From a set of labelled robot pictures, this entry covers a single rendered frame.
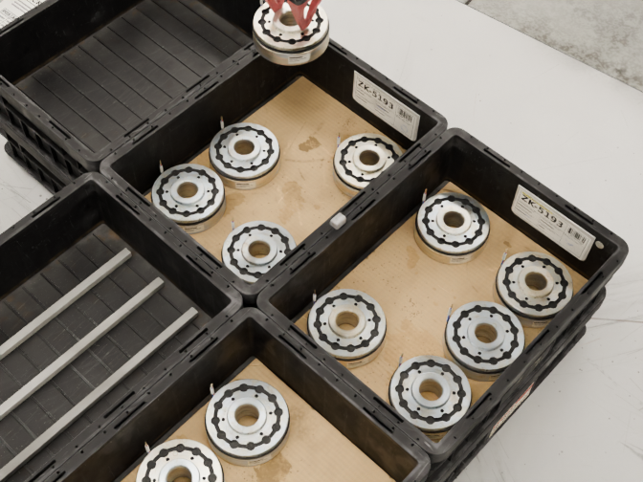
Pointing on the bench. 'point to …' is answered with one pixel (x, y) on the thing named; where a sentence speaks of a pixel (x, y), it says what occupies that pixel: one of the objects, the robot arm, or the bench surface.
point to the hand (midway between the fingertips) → (291, 14)
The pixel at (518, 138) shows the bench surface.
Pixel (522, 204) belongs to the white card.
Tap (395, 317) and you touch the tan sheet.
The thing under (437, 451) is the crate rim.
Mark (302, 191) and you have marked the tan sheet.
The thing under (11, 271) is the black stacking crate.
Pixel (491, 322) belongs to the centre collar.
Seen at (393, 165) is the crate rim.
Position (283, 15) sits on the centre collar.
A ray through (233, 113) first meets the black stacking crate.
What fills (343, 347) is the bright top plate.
